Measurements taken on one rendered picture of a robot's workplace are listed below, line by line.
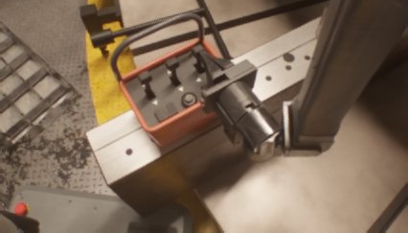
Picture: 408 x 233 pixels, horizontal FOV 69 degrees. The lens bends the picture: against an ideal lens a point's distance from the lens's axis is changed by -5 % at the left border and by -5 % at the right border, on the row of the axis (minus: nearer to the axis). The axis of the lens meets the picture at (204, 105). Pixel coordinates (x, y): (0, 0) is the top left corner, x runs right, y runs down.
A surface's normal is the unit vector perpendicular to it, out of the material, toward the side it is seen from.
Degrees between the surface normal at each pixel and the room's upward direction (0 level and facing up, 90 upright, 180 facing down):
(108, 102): 0
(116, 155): 0
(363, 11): 101
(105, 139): 0
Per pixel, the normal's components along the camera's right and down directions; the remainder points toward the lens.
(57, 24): -0.02, -0.49
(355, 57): -0.11, 0.91
